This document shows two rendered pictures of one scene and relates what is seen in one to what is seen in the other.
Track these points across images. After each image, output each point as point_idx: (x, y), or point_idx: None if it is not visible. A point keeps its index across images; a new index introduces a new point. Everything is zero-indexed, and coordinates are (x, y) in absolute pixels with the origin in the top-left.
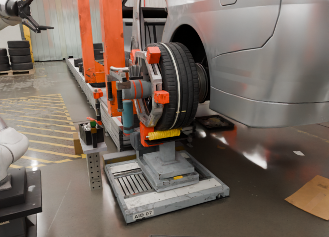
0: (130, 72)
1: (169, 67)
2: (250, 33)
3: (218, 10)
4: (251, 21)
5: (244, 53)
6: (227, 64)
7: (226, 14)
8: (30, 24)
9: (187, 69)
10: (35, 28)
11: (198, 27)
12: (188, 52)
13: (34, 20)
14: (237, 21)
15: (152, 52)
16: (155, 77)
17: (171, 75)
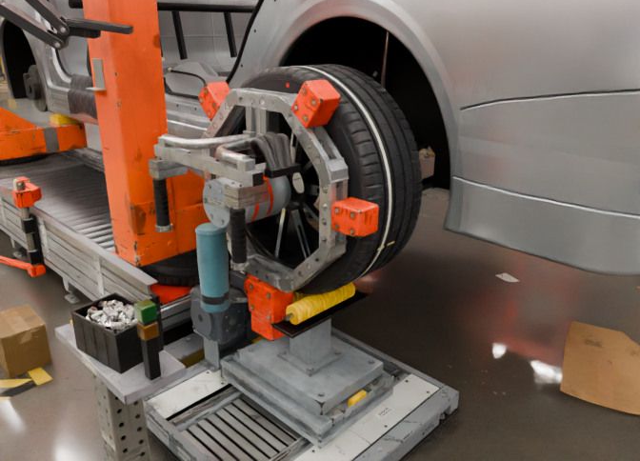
0: (269, 155)
1: (364, 135)
2: (623, 51)
3: None
4: (630, 24)
5: (593, 100)
6: (524, 125)
7: (527, 1)
8: (19, 12)
9: (398, 138)
10: (47, 30)
11: (408, 27)
12: (385, 92)
13: None
14: (573, 20)
15: (323, 97)
16: (333, 166)
17: (373, 157)
